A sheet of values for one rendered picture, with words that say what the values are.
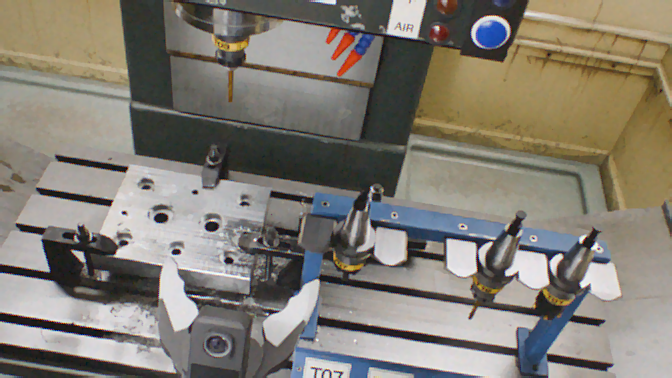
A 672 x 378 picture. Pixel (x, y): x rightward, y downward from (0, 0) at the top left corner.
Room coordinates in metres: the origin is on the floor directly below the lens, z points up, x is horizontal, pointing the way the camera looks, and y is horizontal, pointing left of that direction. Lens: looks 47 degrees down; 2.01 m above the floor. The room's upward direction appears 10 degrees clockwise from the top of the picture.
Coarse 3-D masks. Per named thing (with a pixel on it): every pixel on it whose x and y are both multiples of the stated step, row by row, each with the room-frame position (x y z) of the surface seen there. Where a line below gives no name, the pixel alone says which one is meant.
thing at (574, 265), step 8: (576, 248) 0.66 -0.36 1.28; (584, 248) 0.66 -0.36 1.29; (592, 248) 0.66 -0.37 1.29; (568, 256) 0.66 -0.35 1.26; (576, 256) 0.66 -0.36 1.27; (584, 256) 0.65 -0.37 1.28; (592, 256) 0.66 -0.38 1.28; (560, 264) 0.66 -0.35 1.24; (568, 264) 0.66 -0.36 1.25; (576, 264) 0.65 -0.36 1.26; (584, 264) 0.65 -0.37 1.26; (560, 272) 0.66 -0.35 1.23; (568, 272) 0.65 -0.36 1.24; (576, 272) 0.65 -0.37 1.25; (584, 272) 0.65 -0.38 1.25; (568, 280) 0.65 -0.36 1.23; (576, 280) 0.65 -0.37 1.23
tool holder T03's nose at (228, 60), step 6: (216, 54) 0.78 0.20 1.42; (222, 54) 0.77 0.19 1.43; (228, 54) 0.76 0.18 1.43; (234, 54) 0.77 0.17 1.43; (240, 54) 0.77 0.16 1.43; (222, 60) 0.76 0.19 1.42; (228, 60) 0.76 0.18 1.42; (234, 60) 0.77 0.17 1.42; (240, 60) 0.77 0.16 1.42; (222, 66) 0.76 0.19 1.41; (228, 66) 0.76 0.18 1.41; (234, 66) 0.76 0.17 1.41; (240, 66) 0.77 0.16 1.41
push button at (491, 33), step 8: (480, 24) 0.58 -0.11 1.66; (488, 24) 0.58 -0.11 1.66; (496, 24) 0.58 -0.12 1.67; (480, 32) 0.58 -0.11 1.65; (488, 32) 0.58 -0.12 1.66; (496, 32) 0.58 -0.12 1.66; (504, 32) 0.58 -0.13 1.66; (480, 40) 0.58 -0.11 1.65; (488, 40) 0.57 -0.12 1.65; (496, 40) 0.58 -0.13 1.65; (504, 40) 0.58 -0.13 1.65
